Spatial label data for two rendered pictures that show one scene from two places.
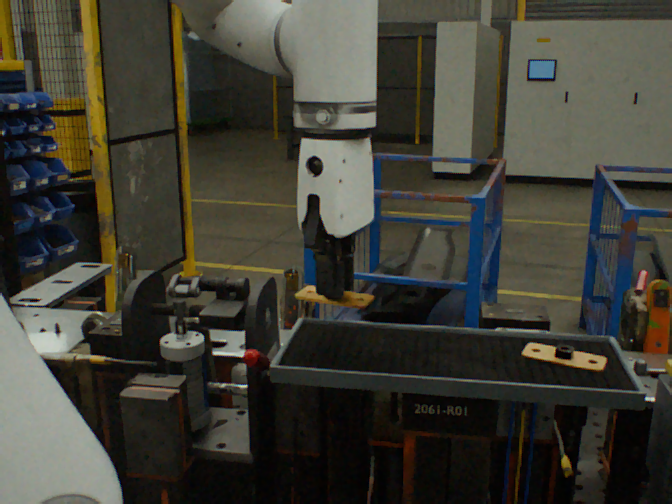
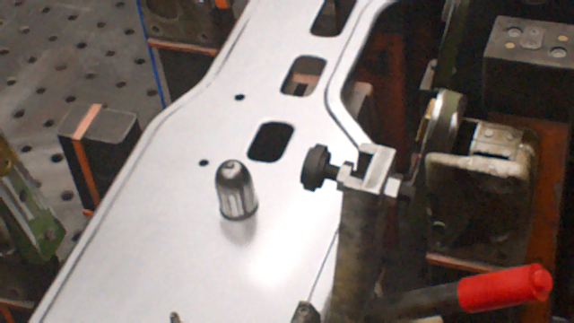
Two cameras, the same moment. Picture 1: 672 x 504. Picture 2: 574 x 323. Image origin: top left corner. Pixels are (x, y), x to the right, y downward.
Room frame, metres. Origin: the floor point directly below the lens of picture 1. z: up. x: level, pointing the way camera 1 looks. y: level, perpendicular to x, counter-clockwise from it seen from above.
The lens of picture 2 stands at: (0.86, 0.96, 1.67)
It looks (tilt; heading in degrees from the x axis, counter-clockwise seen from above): 45 degrees down; 287
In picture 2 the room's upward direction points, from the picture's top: 9 degrees counter-clockwise
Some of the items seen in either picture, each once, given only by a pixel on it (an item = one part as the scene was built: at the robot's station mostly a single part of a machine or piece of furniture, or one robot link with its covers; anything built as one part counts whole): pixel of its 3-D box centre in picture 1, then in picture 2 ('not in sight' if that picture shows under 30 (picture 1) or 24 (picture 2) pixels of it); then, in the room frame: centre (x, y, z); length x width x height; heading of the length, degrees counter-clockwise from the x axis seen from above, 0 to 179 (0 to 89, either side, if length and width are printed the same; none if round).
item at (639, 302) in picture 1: (636, 389); not in sight; (1.11, -0.56, 0.88); 0.15 x 0.11 x 0.36; 171
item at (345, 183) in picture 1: (334, 176); not in sight; (0.68, 0.01, 1.35); 0.10 x 0.07 x 0.11; 155
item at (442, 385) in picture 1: (451, 358); not in sight; (0.65, -0.12, 1.16); 0.37 x 0.14 x 0.02; 81
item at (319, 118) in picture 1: (334, 116); not in sight; (0.68, 0.01, 1.41); 0.09 x 0.08 x 0.03; 155
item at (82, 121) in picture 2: not in sight; (127, 228); (1.23, 0.29, 0.84); 0.11 x 0.08 x 0.29; 171
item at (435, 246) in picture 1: (415, 259); not in sight; (3.32, -0.40, 0.47); 1.20 x 0.80 x 0.95; 162
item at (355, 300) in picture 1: (334, 293); not in sight; (0.68, 0.01, 1.22); 0.08 x 0.04 x 0.01; 65
